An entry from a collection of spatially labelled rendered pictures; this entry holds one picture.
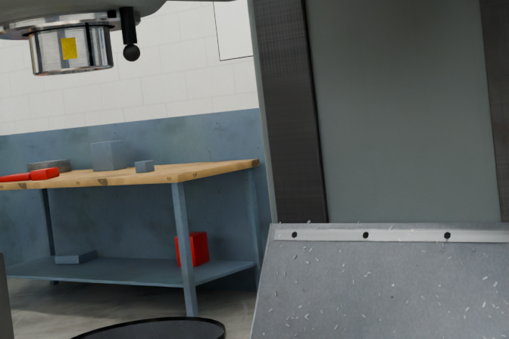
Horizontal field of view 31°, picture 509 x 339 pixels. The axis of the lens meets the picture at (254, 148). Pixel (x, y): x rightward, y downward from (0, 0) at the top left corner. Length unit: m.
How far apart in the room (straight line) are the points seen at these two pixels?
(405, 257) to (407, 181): 0.07
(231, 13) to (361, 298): 5.15
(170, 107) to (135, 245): 1.10
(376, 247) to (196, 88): 5.34
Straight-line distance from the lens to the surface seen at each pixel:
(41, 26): 0.51
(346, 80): 0.87
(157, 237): 6.58
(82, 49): 0.53
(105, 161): 6.38
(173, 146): 6.34
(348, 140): 0.87
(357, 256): 0.86
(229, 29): 5.95
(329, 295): 0.87
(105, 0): 0.50
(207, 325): 2.73
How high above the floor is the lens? 1.25
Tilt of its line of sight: 3 degrees down
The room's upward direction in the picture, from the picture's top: 7 degrees counter-clockwise
